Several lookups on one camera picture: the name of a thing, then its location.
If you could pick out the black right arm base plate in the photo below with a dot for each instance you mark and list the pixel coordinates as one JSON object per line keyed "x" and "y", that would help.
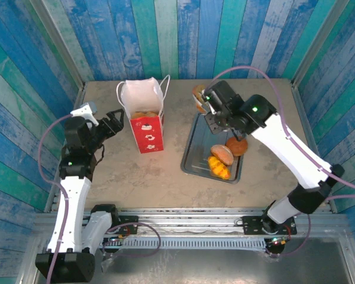
{"x": 251, "y": 226}

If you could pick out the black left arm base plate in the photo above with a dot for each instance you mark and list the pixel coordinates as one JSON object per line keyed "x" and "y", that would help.
{"x": 130, "y": 222}

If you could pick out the metal baking tray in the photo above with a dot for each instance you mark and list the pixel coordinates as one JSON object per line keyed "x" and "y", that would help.
{"x": 199, "y": 148}

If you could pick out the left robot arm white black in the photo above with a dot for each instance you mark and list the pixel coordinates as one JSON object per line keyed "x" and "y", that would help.
{"x": 72, "y": 207}

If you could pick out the brown fake bread slice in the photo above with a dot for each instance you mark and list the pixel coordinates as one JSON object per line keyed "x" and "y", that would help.
{"x": 151, "y": 114}

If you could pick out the metal corner profile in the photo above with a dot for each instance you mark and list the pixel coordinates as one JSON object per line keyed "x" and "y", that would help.
{"x": 315, "y": 44}
{"x": 58, "y": 44}

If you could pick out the red white paper gift bag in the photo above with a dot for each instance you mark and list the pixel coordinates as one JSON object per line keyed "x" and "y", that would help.
{"x": 146, "y": 136}

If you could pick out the yellow striped fake bread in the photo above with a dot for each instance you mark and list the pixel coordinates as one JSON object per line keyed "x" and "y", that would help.
{"x": 219, "y": 168}

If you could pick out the clear plastic bag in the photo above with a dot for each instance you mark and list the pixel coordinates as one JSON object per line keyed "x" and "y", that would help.
{"x": 106, "y": 261}

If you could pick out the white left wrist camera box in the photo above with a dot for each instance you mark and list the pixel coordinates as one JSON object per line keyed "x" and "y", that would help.
{"x": 84, "y": 111}

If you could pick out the orange fake donut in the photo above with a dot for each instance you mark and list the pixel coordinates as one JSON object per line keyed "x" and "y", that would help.
{"x": 197, "y": 97}

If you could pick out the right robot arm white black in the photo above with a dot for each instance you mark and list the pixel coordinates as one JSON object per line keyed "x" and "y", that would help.
{"x": 284, "y": 148}

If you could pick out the orange sugared oval fake bread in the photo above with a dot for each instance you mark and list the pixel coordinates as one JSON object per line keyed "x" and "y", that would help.
{"x": 222, "y": 154}

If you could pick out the aluminium rail frame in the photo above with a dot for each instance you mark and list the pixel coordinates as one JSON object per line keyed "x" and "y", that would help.
{"x": 189, "y": 225}

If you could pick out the brown round fake bun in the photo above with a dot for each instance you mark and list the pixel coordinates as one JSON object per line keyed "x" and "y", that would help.
{"x": 236, "y": 146}

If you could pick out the steel sheet panel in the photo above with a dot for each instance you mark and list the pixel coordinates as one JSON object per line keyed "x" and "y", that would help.
{"x": 195, "y": 266}

